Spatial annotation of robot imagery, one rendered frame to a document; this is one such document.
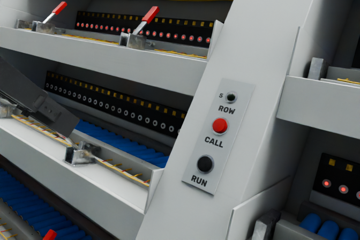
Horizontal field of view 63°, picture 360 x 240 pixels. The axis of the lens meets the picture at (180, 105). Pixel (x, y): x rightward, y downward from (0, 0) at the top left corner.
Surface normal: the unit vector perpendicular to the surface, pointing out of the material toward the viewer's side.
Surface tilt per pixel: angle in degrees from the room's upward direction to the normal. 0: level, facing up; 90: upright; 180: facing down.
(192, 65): 109
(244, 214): 90
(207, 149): 90
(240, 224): 90
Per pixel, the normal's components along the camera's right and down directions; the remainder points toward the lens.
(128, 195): 0.21, -0.97
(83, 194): -0.57, -0.04
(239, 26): -0.48, -0.35
